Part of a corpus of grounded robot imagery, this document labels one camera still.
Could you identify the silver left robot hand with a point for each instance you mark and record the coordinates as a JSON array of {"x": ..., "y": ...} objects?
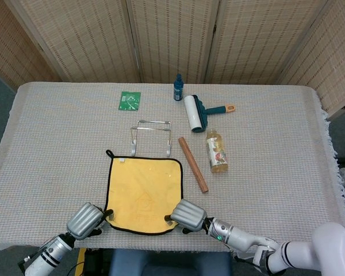
[{"x": 84, "y": 221}]

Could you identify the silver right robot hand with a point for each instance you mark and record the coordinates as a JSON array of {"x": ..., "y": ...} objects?
[{"x": 189, "y": 215}]

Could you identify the yellow cloth black trim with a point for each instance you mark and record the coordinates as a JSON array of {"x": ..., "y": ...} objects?
[{"x": 143, "y": 189}]

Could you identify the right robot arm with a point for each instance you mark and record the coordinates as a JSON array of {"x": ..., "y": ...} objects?
[{"x": 247, "y": 238}]

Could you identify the yellow strip under table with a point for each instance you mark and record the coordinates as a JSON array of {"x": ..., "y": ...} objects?
[{"x": 80, "y": 260}]

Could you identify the blue chair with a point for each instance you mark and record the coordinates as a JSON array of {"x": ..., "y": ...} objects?
[{"x": 169, "y": 263}]

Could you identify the wooden rolling pin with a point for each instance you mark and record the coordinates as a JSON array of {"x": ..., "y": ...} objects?
[{"x": 192, "y": 164}]

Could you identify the yellow drink bottle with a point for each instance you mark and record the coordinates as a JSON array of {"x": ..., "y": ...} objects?
[{"x": 217, "y": 152}]

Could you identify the woven grey tablecloth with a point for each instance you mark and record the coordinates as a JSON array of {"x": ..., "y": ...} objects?
[{"x": 60, "y": 143}]

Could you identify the teal lint roller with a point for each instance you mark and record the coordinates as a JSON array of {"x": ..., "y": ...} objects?
[{"x": 194, "y": 113}]

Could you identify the blue spray bottle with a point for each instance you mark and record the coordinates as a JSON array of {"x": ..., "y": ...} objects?
[{"x": 178, "y": 90}]

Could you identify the green circuit board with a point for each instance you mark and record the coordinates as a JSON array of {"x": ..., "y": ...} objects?
[{"x": 129, "y": 101}]

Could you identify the woven folding screen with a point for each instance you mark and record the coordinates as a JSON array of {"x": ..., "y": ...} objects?
[{"x": 89, "y": 37}]

